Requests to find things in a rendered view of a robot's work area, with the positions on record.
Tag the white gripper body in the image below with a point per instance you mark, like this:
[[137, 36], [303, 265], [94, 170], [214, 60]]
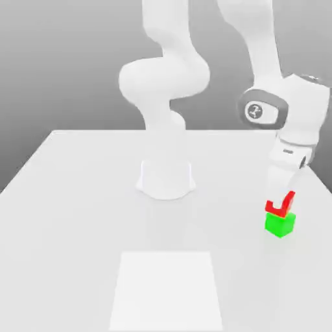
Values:
[[286, 157]]

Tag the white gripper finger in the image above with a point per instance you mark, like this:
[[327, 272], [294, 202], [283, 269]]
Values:
[[279, 189]]

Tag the small red cube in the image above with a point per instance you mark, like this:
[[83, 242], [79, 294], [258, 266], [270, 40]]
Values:
[[288, 202]]

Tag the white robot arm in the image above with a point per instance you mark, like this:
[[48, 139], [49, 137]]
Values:
[[166, 77]]

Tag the small green cube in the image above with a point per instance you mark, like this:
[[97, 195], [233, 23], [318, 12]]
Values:
[[279, 226]]

